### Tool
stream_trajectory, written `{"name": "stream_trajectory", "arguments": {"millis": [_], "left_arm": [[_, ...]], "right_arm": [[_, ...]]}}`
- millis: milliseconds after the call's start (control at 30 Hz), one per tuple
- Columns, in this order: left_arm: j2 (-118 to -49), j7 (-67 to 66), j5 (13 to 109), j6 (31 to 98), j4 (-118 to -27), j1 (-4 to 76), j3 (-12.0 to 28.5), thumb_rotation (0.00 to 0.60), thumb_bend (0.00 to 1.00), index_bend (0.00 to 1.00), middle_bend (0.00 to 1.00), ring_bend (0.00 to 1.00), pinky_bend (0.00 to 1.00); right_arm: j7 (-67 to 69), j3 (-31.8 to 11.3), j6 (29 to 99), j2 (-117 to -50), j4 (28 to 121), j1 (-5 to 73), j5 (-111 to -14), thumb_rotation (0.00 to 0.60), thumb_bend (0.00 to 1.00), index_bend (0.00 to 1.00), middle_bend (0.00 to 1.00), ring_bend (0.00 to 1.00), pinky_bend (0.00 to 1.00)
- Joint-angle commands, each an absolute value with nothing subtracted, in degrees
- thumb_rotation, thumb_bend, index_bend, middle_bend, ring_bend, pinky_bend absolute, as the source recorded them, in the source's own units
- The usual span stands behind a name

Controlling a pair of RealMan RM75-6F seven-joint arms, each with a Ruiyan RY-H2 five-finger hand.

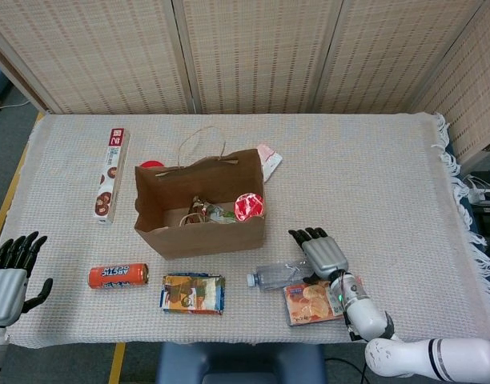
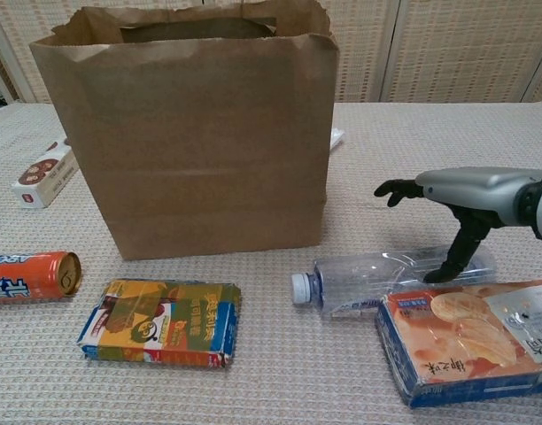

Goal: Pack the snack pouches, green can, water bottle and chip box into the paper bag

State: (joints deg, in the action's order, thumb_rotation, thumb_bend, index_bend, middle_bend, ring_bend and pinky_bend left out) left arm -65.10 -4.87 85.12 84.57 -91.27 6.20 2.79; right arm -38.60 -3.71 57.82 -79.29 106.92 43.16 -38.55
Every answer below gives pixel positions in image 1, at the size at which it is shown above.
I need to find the clear plastic water bottle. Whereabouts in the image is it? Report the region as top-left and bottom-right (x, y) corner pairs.
(246, 258), (322, 291)

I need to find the white pink snack packet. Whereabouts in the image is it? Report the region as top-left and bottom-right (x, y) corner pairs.
(255, 142), (284, 185)

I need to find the white power strip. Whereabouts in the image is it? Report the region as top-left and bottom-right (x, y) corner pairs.
(464, 175), (490, 206)

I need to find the black box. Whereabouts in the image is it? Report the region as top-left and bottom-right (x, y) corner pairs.
(471, 202), (490, 241)

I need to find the beige woven screen panel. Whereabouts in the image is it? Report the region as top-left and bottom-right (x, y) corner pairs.
(411, 0), (490, 165)
(175, 0), (344, 115)
(311, 0), (486, 115)
(0, 0), (196, 116)

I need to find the dark blue padded seat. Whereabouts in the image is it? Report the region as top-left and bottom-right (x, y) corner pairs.
(155, 342), (328, 384)

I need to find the white woven tablecloth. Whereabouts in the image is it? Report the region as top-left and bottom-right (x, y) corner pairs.
(6, 111), (490, 349)

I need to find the yellow floor tape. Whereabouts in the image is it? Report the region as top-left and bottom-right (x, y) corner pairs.
(107, 342), (127, 384)
(0, 114), (44, 257)

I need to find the orange snack can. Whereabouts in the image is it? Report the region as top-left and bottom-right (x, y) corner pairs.
(87, 262), (151, 290)

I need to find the orange biscuit box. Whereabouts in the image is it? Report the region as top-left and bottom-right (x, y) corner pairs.
(283, 279), (348, 328)

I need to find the green chips can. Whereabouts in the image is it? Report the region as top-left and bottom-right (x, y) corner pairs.
(233, 191), (266, 222)

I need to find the colourful taped snack box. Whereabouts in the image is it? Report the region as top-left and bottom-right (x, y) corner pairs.
(159, 273), (227, 316)

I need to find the gold foil snack bag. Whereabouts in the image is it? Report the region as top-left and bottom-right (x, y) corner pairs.
(184, 194), (214, 225)

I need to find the white green snack packet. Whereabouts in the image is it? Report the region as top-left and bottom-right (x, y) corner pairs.
(207, 203), (238, 224)

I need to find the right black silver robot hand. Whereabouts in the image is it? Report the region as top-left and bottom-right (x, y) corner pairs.
(287, 226), (349, 283)

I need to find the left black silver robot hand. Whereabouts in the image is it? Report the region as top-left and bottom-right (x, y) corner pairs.
(0, 230), (54, 327)

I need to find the long white cookie box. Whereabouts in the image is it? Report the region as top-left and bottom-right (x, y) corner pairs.
(92, 127), (132, 225)

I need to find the brown paper bag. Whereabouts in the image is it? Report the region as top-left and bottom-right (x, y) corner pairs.
(132, 126), (267, 261)

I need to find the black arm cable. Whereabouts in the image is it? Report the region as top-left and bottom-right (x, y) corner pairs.
(323, 311), (376, 384)

